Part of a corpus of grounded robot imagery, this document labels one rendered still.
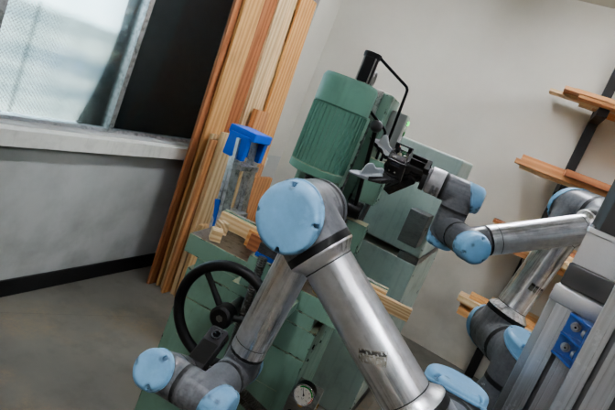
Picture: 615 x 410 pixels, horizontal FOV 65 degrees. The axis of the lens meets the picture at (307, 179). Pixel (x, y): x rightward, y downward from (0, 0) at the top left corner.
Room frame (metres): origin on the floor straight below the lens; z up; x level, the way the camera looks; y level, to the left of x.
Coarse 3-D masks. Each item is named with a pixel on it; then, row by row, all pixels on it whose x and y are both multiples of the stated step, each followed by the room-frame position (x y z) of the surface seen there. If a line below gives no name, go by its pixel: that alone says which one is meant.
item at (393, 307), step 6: (378, 294) 1.40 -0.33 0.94; (384, 300) 1.39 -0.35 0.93; (390, 300) 1.39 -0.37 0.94; (384, 306) 1.39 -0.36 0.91; (390, 306) 1.39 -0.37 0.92; (396, 306) 1.39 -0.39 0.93; (402, 306) 1.38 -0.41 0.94; (390, 312) 1.39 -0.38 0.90; (396, 312) 1.38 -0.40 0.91; (402, 312) 1.38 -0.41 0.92; (408, 312) 1.38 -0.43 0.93; (402, 318) 1.38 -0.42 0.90
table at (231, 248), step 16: (192, 240) 1.39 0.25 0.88; (208, 240) 1.39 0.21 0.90; (224, 240) 1.44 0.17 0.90; (240, 240) 1.50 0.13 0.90; (208, 256) 1.37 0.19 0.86; (224, 256) 1.36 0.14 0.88; (240, 256) 1.36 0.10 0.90; (240, 288) 1.24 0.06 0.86; (304, 288) 1.31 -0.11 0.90; (304, 304) 1.29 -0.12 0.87; (320, 304) 1.28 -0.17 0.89; (320, 320) 1.28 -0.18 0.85
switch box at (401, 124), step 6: (402, 114) 1.72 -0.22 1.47; (390, 120) 1.72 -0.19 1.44; (402, 120) 1.71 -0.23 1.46; (408, 120) 1.76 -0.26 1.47; (390, 126) 1.72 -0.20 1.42; (396, 126) 1.72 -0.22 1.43; (402, 126) 1.71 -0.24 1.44; (396, 132) 1.71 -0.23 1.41; (402, 132) 1.72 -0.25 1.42; (396, 138) 1.71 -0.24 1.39; (390, 144) 1.72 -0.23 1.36
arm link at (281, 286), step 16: (272, 272) 0.89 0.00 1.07; (288, 272) 0.88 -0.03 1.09; (272, 288) 0.88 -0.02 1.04; (288, 288) 0.88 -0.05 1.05; (256, 304) 0.89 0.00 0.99; (272, 304) 0.88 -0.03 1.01; (288, 304) 0.89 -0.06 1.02; (256, 320) 0.88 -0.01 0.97; (272, 320) 0.88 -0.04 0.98; (240, 336) 0.90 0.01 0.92; (256, 336) 0.88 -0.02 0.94; (272, 336) 0.89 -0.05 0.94; (240, 352) 0.89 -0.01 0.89; (256, 352) 0.89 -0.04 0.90; (240, 368) 0.88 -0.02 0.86; (256, 368) 0.90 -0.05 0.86
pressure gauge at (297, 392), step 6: (300, 384) 1.21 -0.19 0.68; (306, 384) 1.21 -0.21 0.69; (312, 384) 1.22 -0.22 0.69; (294, 390) 1.21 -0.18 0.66; (300, 390) 1.21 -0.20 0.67; (306, 390) 1.21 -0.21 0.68; (312, 390) 1.20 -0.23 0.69; (294, 396) 1.21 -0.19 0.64; (300, 396) 1.21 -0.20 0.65; (306, 396) 1.20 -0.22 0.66; (312, 396) 1.20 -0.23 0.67; (300, 402) 1.21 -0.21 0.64; (306, 402) 1.20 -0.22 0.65; (312, 402) 1.20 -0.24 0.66
